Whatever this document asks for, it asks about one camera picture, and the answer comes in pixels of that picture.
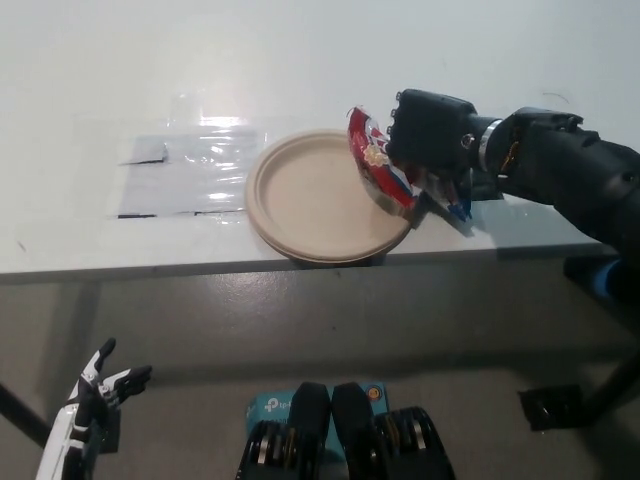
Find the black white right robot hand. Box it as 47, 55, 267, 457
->
384, 88, 481, 222

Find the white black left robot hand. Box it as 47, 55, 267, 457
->
34, 338, 153, 480

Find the red blue sunflower seed bag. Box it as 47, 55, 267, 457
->
346, 104, 474, 236

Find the beige paper plate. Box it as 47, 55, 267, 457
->
244, 128, 419, 265

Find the teal router box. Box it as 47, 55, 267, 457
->
244, 382, 389, 480

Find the black and blue clamp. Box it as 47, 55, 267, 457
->
563, 255, 621, 302

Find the clear plastic taped sheet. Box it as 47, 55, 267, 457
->
104, 114, 271, 221

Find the large black floor tape patch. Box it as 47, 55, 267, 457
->
518, 384, 596, 434

